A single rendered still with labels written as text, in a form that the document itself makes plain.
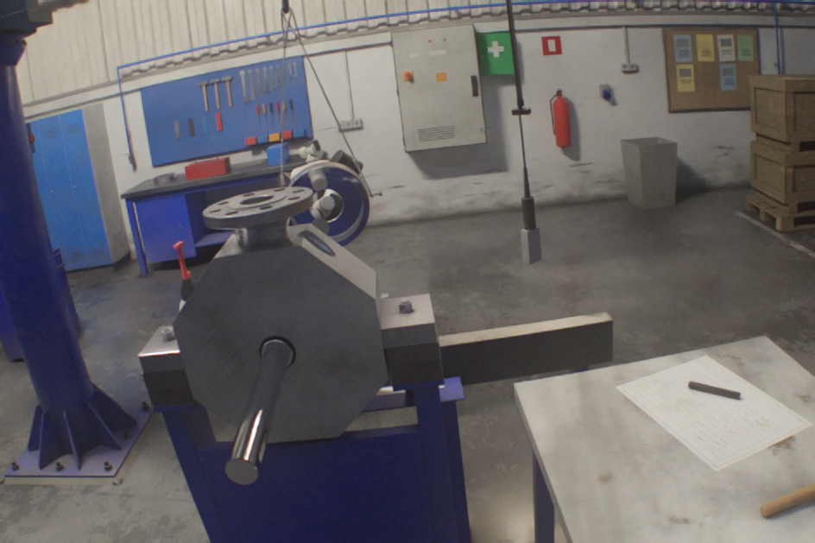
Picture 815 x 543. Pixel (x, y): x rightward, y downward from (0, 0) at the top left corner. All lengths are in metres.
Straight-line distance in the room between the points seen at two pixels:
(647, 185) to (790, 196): 1.54
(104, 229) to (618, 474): 6.24
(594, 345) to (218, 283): 1.12
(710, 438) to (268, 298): 1.01
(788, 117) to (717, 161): 1.86
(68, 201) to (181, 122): 1.50
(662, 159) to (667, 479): 5.47
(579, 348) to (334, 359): 0.81
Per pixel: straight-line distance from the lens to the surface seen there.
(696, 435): 1.46
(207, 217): 1.44
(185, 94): 6.93
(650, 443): 1.43
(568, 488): 1.31
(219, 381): 1.57
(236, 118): 6.79
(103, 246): 7.08
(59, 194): 7.19
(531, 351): 1.96
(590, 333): 1.99
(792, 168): 5.96
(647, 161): 6.53
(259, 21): 6.79
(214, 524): 1.88
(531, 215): 2.36
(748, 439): 1.46
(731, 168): 7.63
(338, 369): 1.51
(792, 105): 5.91
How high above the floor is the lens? 1.69
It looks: 18 degrees down
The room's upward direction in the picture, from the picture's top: 7 degrees counter-clockwise
